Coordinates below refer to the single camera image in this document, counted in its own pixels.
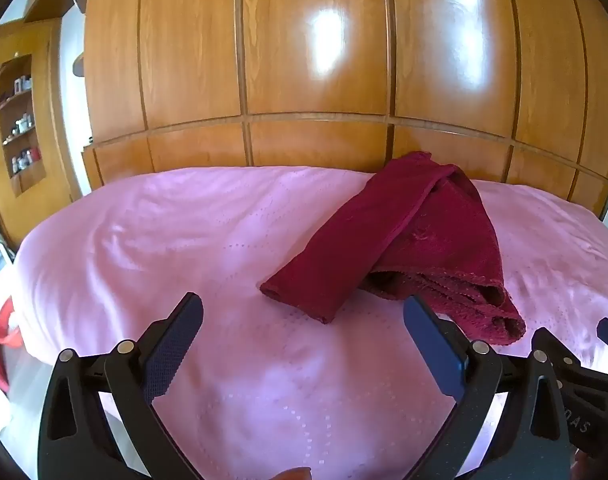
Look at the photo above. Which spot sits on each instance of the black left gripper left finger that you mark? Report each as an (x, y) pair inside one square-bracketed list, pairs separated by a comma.
[(75, 440)]

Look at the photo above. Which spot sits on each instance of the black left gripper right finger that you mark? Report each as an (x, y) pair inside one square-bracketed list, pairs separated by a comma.
[(531, 439)]

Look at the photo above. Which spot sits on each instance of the pink bed cover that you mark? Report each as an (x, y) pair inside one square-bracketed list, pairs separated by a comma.
[(264, 387)]

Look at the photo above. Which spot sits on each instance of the wooden shelf cabinet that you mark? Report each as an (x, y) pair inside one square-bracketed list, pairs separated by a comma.
[(37, 177)]

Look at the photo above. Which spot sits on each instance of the dark red garment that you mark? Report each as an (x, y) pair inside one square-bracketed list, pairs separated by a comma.
[(417, 228)]

